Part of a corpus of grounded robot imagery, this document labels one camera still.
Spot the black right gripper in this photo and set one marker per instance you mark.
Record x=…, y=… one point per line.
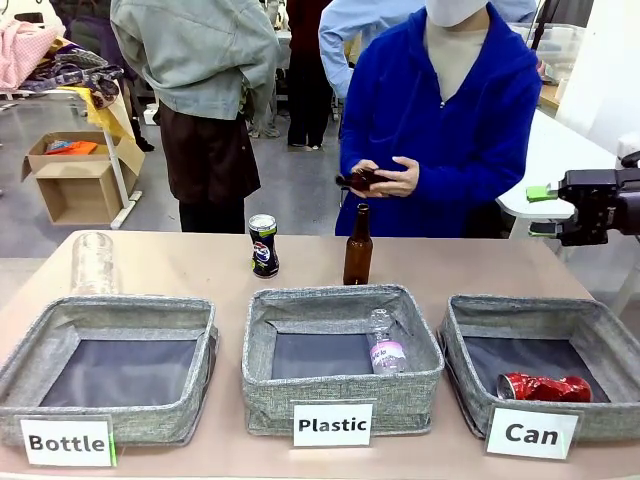
x=595, y=205

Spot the dark brown small bottle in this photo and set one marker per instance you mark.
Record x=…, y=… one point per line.
x=372, y=179

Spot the person's left forearm blue sleeve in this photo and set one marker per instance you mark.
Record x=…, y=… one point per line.
x=470, y=172

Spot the person's right forearm blue sleeve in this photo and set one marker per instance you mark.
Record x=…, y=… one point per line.
x=356, y=125

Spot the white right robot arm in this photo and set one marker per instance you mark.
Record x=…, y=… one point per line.
x=630, y=147

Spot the grey fabric basket can label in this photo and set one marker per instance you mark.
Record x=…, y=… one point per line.
x=615, y=325

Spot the crushed red can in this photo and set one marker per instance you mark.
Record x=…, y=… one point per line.
x=545, y=387

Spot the white Can label card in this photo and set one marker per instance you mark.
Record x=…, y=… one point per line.
x=531, y=434

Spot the grey fabric basket plastic label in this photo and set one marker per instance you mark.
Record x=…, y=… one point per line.
x=340, y=395

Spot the black Pepsi can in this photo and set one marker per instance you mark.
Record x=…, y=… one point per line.
x=264, y=247

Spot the grey fabric basket bottle label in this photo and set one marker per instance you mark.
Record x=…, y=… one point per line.
x=30, y=370

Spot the person's left hand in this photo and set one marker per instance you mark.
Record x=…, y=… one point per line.
x=402, y=177

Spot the person's right hand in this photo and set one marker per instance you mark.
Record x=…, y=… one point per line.
x=361, y=170

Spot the white side table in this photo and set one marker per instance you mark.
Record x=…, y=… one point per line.
x=555, y=160

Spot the person in blue hoodie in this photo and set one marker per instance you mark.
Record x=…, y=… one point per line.
x=450, y=125

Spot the clear plastic storage box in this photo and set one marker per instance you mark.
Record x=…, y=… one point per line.
x=555, y=47

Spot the brown glass beer bottle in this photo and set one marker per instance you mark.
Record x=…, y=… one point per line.
x=358, y=255

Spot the clear plastic bottle purple label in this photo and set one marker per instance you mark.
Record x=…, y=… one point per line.
x=386, y=350

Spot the white face mask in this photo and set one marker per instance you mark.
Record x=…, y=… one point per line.
x=452, y=12

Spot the person in dark clothes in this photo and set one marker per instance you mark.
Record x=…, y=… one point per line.
x=307, y=90

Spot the person in light blue shirt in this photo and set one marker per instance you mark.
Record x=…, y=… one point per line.
x=335, y=45

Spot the white Plastic label card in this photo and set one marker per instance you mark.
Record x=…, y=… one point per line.
x=332, y=425

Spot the person in grey jacket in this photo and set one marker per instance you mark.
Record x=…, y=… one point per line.
x=200, y=75

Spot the yellow cloth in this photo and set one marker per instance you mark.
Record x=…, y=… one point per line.
x=107, y=117

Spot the clear glass jar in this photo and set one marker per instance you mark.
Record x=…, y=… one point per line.
x=94, y=265

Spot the empty cardboard box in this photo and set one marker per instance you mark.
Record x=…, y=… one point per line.
x=75, y=197

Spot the orange cloth item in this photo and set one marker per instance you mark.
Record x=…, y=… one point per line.
x=72, y=147

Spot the open cardboard box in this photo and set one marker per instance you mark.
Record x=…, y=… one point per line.
x=70, y=162

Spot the purple patterned cloth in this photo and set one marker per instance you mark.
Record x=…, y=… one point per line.
x=75, y=70

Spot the white Bottle label card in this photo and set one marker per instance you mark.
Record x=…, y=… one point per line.
x=67, y=442

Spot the pink checked cloth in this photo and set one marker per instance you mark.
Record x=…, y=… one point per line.
x=22, y=55

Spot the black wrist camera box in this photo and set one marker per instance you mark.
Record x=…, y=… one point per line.
x=631, y=200

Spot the white table leg frame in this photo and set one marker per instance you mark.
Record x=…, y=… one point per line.
x=120, y=185

